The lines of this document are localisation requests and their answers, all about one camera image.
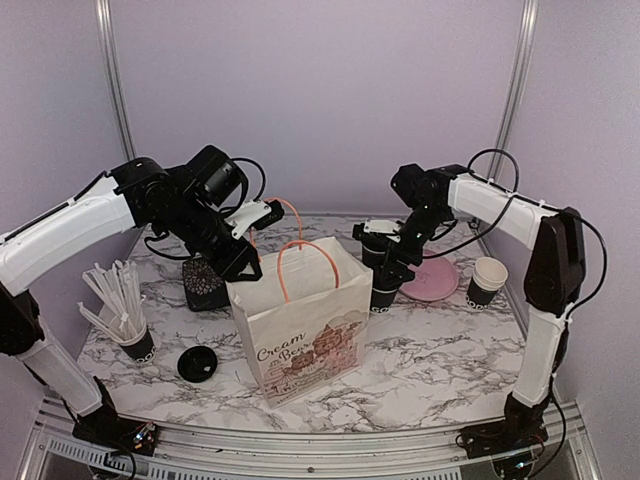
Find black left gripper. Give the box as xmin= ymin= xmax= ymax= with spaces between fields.
xmin=162 ymin=195 xmax=263 ymax=281

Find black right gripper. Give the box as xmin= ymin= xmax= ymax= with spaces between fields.
xmin=380 ymin=202 xmax=449 ymax=288

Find white printed paper bag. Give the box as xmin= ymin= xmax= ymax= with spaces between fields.
xmin=227 ymin=236 xmax=373 ymax=408

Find stack of paper cups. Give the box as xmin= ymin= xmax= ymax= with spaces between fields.
xmin=465 ymin=256 xmax=508 ymax=311

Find black paper coffee cup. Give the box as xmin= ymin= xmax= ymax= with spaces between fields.
xmin=361 ymin=242 xmax=387 ymax=270

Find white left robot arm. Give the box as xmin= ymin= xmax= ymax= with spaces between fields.
xmin=1 ymin=145 xmax=273 ymax=445

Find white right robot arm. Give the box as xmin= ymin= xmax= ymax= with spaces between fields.
xmin=362 ymin=163 xmax=602 ymax=448

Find pink round plate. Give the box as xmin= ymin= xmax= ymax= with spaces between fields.
xmin=400 ymin=257 xmax=459 ymax=302

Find black floral square plate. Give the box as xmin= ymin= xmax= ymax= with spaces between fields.
xmin=182 ymin=257 xmax=230 ymax=312

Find stack of black lids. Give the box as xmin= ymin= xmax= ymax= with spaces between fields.
xmin=177 ymin=346 xmax=218 ymax=383

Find black cup holding straws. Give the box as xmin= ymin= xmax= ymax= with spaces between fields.
xmin=119 ymin=324 xmax=156 ymax=364

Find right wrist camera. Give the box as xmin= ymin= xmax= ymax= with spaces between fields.
xmin=352 ymin=219 xmax=402 ymax=243

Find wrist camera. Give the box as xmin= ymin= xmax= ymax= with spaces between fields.
xmin=225 ymin=200 xmax=284 ymax=239
xmin=352 ymin=219 xmax=402 ymax=243

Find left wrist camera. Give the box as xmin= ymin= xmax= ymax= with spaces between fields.
xmin=225 ymin=200 xmax=284 ymax=239

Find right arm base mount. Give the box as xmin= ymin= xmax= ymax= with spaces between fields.
xmin=456 ymin=393 xmax=551 ymax=459

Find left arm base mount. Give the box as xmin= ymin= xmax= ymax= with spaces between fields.
xmin=72 ymin=377 xmax=159 ymax=457

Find front aluminium rail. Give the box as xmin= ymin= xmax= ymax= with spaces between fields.
xmin=17 ymin=398 xmax=602 ymax=479

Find left aluminium frame post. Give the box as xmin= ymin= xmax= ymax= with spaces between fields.
xmin=94 ymin=0 xmax=136 ymax=160

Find aluminium frame post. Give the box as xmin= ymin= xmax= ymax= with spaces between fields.
xmin=94 ymin=0 xmax=136 ymax=160
xmin=495 ymin=0 xmax=540 ymax=151

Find right aluminium frame post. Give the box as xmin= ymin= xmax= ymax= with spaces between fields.
xmin=495 ymin=0 xmax=540 ymax=151

